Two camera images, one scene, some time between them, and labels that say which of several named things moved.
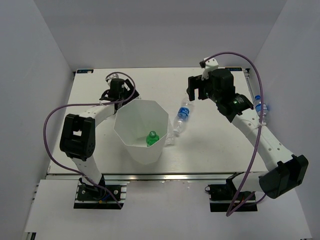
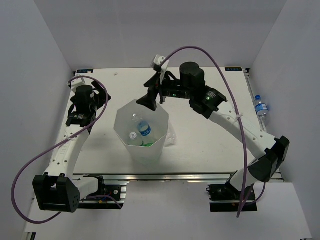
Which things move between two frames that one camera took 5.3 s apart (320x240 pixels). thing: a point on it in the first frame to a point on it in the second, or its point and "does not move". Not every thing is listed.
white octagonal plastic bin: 134,121 does not move
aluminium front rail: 154,177 does not move
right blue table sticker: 234,68 does not move
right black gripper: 195,83 to 149,100
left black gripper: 130,92 to 101,96
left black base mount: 89,196 does not move
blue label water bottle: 183,114 to 144,126
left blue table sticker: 84,71 does not move
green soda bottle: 152,138 to 147,144
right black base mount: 221,196 does not move
